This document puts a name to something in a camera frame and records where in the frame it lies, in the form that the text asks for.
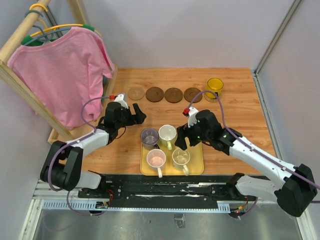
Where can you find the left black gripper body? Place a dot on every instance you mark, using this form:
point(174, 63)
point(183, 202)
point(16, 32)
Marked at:
point(127, 119)

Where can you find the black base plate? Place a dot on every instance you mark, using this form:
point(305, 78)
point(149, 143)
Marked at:
point(169, 192)

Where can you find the aluminium frame rail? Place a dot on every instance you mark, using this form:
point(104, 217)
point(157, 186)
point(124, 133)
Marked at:
point(293, 9)

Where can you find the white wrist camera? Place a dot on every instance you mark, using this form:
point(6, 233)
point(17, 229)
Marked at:
point(192, 120)
point(121, 98)

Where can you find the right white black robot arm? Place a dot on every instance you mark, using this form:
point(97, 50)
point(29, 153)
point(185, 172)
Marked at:
point(292, 187)

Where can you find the yellow green hanger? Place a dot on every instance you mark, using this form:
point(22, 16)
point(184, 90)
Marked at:
point(78, 14)

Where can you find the yellow transparent cup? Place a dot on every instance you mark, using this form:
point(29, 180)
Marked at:
point(214, 85)

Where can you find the cream white mug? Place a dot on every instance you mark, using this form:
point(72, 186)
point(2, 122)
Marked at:
point(180, 160)

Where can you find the white cup green handle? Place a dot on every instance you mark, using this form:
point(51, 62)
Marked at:
point(167, 136)

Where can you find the pink white mug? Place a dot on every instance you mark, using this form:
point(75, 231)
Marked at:
point(156, 159)

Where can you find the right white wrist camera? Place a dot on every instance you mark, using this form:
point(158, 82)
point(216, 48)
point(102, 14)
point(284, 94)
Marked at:
point(192, 120)

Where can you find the grey purple cup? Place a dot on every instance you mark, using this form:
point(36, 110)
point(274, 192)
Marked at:
point(150, 138)

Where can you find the pink t-shirt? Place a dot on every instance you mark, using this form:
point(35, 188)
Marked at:
point(66, 75)

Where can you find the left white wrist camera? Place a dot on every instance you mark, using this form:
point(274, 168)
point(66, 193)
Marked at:
point(121, 98)

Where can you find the brown wooden coaster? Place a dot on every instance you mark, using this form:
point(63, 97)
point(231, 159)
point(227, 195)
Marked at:
point(173, 95)
point(154, 94)
point(190, 93)

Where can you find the woven rattan coaster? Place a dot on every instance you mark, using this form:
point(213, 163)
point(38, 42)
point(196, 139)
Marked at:
point(136, 93)
point(210, 99)

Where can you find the yellow plastic tray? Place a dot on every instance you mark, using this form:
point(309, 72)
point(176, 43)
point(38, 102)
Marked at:
point(195, 165)

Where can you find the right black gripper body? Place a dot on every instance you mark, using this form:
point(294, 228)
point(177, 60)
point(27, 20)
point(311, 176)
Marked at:
point(196, 135)

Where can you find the grey hanger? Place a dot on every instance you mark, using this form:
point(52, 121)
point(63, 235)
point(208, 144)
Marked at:
point(45, 36)

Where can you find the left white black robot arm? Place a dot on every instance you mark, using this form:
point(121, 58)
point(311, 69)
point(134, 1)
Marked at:
point(63, 165)

